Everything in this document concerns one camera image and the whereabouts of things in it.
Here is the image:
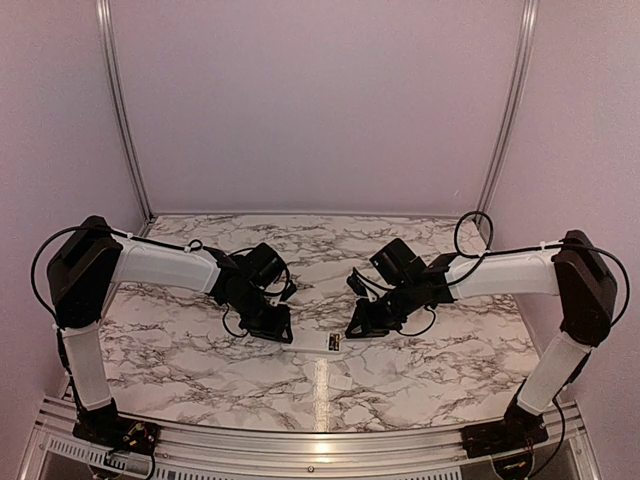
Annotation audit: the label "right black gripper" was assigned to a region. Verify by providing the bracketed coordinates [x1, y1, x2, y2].
[344, 280, 418, 339]

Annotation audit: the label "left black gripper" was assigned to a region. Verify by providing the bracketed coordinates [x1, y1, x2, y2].
[228, 287, 294, 343]

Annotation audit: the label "white remote control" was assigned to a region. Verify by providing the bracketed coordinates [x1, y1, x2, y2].
[282, 330, 340, 354]

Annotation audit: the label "white battery cover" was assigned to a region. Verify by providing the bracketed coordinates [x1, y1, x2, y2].
[329, 375, 352, 390]

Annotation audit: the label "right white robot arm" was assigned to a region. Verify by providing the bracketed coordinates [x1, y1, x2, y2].
[345, 230, 630, 448]

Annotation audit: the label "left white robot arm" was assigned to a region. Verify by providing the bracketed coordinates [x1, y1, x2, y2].
[36, 216, 296, 445]

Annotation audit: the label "batteries in remote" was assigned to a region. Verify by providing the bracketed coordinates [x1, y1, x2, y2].
[327, 333, 341, 352]

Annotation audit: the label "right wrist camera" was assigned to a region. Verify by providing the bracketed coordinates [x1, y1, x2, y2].
[346, 268, 378, 300]

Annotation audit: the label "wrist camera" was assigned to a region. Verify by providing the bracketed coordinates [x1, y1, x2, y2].
[270, 281, 297, 305]
[346, 268, 378, 300]

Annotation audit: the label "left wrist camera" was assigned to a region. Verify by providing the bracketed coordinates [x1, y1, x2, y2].
[270, 281, 297, 305]

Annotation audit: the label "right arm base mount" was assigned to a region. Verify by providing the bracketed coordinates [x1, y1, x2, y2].
[461, 419, 549, 458]

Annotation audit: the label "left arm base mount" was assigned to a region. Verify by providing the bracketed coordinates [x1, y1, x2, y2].
[72, 417, 160, 456]

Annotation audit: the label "front aluminium rail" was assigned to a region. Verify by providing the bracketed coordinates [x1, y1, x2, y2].
[19, 398, 601, 479]

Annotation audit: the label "right aluminium frame post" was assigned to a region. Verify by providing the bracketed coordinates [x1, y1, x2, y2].
[476, 0, 539, 213]

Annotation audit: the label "aluminium frame post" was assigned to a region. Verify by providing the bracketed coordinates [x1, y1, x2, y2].
[476, 0, 539, 213]
[96, 0, 154, 224]

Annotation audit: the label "left aluminium frame post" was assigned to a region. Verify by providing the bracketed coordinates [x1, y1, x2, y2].
[96, 0, 154, 224]

